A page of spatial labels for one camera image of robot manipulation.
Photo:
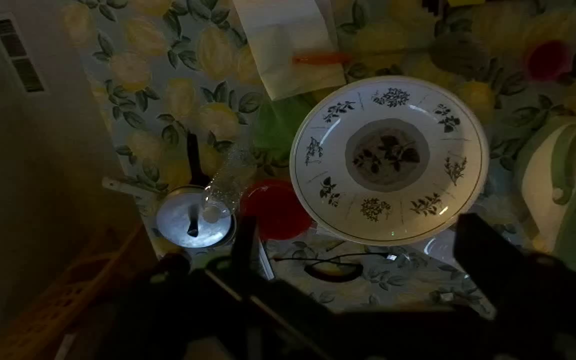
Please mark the floral tablecloth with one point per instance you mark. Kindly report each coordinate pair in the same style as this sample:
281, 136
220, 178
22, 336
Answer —
167, 68

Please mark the red plastic bowl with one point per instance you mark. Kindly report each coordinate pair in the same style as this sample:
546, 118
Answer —
276, 210

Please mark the clear plastic cup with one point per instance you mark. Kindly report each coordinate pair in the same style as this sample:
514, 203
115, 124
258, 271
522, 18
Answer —
232, 177

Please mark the white floral ceramic bowl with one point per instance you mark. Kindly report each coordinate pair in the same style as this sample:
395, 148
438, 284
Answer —
388, 160

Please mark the black scissors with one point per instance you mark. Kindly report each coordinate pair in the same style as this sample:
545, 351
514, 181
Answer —
336, 269

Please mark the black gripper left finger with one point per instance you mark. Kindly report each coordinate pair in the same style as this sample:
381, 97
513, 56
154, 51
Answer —
247, 316

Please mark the green cloth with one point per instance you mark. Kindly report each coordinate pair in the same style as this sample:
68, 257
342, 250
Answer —
276, 124

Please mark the silver pot with lid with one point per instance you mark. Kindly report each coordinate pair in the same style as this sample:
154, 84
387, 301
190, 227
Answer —
188, 216

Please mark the white paper napkin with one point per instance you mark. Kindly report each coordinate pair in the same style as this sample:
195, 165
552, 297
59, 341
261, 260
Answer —
279, 33

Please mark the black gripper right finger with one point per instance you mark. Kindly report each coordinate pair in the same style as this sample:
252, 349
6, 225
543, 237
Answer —
533, 292

